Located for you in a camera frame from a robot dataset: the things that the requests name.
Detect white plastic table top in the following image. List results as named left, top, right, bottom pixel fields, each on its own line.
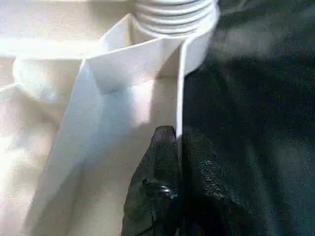
left=0, top=0, right=220, bottom=236

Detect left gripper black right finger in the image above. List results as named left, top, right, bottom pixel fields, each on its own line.
left=177, top=136, right=266, bottom=236

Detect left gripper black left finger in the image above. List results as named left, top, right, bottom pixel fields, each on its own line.
left=122, top=124, right=184, bottom=236

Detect white plastic table leg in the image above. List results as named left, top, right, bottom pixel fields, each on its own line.
left=134, top=0, right=219, bottom=37

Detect black work mat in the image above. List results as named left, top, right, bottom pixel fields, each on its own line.
left=182, top=0, right=315, bottom=236

